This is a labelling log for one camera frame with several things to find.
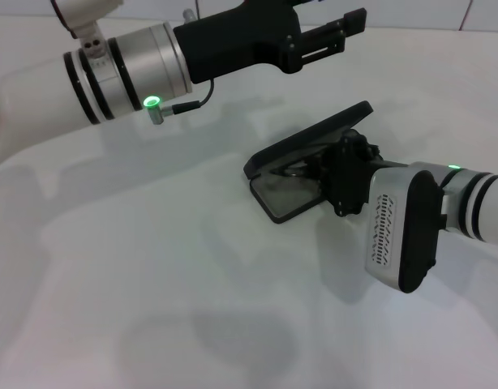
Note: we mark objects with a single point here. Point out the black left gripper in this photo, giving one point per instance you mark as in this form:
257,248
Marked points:
241,40

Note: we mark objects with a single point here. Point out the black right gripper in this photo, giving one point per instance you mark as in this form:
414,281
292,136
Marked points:
348,178

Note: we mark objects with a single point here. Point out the black glasses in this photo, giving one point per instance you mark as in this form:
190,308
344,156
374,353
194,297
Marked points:
297,170

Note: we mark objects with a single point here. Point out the black glasses case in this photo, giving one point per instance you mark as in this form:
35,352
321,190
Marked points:
314,133

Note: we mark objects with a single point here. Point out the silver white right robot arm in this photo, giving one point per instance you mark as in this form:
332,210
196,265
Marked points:
484,202

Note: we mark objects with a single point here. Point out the silver black wrist camera box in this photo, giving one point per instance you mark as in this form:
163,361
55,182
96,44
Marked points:
395,227

